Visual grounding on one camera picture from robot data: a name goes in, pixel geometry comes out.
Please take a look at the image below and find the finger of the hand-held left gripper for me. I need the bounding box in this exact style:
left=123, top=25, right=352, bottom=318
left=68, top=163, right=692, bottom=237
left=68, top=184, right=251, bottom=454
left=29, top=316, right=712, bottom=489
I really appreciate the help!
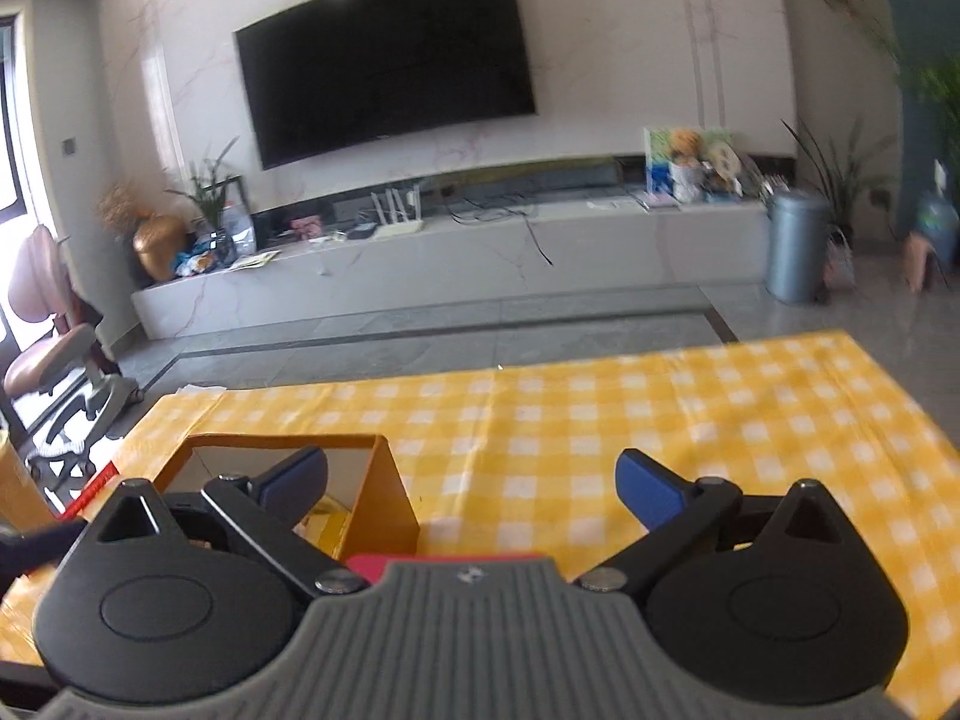
left=0, top=519, right=85, bottom=578

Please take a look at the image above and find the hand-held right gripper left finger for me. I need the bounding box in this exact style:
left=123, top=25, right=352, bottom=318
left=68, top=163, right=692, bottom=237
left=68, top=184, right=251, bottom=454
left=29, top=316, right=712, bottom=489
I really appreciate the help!
left=97, top=446, right=368, bottom=593

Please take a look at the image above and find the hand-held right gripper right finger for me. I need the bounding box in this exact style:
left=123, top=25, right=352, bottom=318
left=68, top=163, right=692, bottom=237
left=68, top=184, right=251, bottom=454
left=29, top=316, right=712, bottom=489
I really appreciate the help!
left=574, top=448, right=863, bottom=590

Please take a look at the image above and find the orange cardboard box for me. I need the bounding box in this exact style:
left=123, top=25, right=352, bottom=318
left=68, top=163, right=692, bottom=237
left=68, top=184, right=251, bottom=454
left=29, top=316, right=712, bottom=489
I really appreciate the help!
left=154, top=433, right=421, bottom=563

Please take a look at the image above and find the yellow checked tablecloth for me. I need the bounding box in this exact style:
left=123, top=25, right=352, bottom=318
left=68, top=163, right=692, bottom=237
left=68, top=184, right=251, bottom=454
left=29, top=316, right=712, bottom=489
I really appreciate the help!
left=0, top=330, right=960, bottom=720

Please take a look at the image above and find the pink office chair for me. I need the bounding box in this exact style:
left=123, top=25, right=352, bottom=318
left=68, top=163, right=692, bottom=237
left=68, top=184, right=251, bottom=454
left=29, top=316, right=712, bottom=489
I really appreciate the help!
left=0, top=225, right=143, bottom=500

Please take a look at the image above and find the white marble television cabinet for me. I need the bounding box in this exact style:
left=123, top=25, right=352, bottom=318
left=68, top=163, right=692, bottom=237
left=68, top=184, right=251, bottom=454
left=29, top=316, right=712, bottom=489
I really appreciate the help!
left=131, top=154, right=796, bottom=342

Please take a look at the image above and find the clear plastic bottle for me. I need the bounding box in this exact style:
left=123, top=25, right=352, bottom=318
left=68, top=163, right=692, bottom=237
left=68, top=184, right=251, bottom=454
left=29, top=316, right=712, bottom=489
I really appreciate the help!
left=221, top=200, right=257, bottom=256

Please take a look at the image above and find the gold vase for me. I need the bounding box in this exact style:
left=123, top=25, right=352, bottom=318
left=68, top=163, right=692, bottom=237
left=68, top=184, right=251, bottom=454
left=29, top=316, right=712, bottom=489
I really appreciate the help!
left=133, top=214, right=187, bottom=282

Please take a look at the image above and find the white router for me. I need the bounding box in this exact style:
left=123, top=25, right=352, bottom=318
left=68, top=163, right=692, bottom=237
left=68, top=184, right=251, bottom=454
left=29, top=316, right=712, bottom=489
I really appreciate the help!
left=370, top=184, right=425, bottom=239

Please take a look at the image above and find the grey metal trash can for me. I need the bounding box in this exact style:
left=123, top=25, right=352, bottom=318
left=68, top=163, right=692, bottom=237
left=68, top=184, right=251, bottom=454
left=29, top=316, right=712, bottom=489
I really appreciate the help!
left=765, top=191, right=832, bottom=306

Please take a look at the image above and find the woven basket bag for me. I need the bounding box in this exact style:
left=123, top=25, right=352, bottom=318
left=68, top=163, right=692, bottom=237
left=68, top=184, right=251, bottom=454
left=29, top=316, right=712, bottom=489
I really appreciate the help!
left=823, top=229, right=857, bottom=290

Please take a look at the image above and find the green grass plant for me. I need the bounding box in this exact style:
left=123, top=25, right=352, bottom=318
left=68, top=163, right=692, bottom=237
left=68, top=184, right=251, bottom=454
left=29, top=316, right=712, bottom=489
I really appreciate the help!
left=166, top=136, right=245, bottom=241

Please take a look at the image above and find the dried flower bunch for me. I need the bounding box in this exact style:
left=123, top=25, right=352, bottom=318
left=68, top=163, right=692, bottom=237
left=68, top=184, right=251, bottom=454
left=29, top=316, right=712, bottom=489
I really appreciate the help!
left=97, top=184, right=147, bottom=233

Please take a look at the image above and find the teddy bear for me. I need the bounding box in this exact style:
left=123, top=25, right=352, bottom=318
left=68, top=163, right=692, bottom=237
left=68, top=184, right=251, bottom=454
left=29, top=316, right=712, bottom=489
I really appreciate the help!
left=670, top=129, right=706, bottom=202

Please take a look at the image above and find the round white sign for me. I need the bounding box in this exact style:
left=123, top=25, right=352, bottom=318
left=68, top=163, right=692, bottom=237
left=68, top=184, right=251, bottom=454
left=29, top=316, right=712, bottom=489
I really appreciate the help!
left=705, top=139, right=740, bottom=193

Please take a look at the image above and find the pink heater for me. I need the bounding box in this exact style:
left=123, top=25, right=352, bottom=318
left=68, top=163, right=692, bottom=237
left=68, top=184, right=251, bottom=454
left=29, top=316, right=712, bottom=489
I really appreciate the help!
left=904, top=234, right=938, bottom=293

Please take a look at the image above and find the long-leaf potted plant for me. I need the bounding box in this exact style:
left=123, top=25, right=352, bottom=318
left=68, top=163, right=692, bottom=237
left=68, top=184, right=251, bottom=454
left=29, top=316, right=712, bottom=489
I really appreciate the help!
left=780, top=116, right=893, bottom=248

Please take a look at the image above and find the blue water jug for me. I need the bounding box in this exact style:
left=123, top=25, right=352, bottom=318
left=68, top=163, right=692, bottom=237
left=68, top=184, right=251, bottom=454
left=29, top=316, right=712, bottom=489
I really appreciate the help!
left=916, top=161, right=960, bottom=275

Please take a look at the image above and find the window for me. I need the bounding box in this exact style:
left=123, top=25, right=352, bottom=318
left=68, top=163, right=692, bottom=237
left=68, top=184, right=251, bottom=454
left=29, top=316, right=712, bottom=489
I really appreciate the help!
left=0, top=11, right=38, bottom=241

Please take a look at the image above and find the large leafy plant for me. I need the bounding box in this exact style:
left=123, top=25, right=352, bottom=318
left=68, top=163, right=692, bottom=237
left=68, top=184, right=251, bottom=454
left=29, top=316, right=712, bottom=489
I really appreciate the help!
left=896, top=60, right=960, bottom=136

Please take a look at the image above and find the black cable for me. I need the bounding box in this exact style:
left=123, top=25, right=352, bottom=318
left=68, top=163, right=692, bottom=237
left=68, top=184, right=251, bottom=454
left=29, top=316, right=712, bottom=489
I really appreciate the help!
left=442, top=191, right=556, bottom=267

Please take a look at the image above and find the black wall television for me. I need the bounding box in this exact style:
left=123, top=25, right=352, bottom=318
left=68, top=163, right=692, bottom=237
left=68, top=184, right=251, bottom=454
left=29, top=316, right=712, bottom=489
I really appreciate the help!
left=234, top=0, right=538, bottom=171

